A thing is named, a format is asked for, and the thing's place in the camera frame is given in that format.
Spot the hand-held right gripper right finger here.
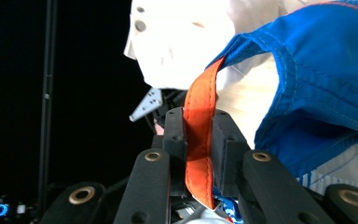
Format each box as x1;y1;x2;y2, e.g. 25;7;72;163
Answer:
210;108;337;224

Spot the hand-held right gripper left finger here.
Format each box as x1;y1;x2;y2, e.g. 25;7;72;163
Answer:
113;106;189;224

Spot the blue cap with orange strap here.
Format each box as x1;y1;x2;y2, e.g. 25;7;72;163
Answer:
182;0;358;224

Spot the black metal stand pole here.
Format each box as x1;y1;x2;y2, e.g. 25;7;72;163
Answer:
37;0;59;214

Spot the device with blue light ring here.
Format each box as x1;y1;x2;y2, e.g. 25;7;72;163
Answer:
0;195;29;221

